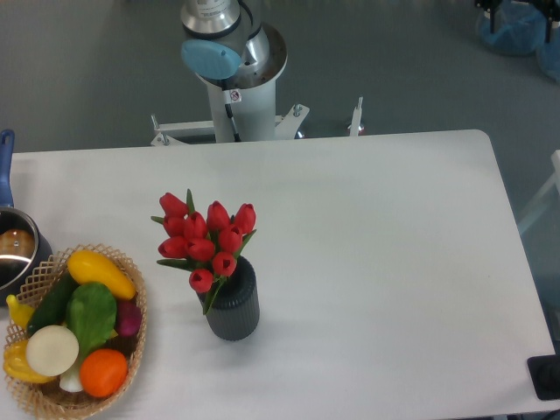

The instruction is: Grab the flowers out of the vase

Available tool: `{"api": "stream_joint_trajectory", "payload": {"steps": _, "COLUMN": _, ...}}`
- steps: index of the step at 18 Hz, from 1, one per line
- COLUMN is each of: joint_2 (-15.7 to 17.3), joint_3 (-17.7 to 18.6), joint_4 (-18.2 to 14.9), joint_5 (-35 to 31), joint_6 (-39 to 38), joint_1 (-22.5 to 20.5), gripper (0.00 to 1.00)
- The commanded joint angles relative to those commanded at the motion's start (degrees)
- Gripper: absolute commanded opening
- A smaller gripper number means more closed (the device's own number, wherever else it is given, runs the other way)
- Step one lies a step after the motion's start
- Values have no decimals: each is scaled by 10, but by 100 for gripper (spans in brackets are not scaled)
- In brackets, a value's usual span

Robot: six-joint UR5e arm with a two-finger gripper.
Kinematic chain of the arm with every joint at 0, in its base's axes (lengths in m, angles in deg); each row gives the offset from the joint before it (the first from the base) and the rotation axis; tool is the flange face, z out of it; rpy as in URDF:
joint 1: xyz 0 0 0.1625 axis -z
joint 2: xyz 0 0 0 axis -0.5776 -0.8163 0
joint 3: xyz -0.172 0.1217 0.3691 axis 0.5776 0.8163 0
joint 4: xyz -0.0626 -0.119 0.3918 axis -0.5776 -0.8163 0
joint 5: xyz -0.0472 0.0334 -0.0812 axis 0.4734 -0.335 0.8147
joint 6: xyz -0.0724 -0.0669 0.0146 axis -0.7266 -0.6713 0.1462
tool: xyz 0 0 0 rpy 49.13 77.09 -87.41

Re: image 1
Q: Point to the red tulip bouquet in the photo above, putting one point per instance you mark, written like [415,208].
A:
[208,246]

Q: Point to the green lettuce leaf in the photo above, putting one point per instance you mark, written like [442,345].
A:
[91,316]

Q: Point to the dark green cucumber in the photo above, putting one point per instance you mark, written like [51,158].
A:
[53,306]

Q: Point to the dark grey ribbed vase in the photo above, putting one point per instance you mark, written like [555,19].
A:
[235,310]

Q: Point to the purple red onion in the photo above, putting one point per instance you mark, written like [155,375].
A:
[128,319]

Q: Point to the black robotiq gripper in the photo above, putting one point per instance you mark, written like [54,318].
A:
[549,8]

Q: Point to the blue handled saucepan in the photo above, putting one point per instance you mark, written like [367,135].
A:
[23,247]

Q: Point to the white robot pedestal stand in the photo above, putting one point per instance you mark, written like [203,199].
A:
[238,115]

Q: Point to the white frame at right edge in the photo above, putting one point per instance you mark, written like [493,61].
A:
[541,200]

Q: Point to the yellow squash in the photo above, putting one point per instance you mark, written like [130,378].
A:
[86,267]

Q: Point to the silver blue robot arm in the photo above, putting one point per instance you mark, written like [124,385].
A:
[223,37]

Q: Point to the black device at table edge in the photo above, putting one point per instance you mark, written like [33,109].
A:
[544,373]

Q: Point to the woven wicker basket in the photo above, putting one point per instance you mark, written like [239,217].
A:
[48,400]

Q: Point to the yellow bell pepper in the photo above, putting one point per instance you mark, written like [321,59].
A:
[15,364]

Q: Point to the orange fruit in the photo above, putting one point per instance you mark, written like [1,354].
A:
[103,372]

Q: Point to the blue plastic bag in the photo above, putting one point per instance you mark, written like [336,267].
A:
[520,31]

